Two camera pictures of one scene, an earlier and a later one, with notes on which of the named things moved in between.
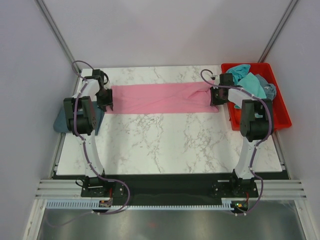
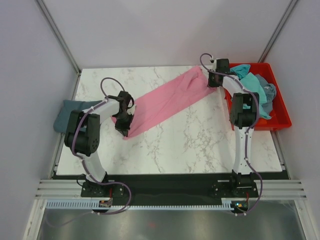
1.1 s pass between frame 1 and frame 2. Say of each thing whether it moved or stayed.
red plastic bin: stayed
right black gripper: moved
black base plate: stayed
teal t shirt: stayed
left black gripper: moved
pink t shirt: moved
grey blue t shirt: stayed
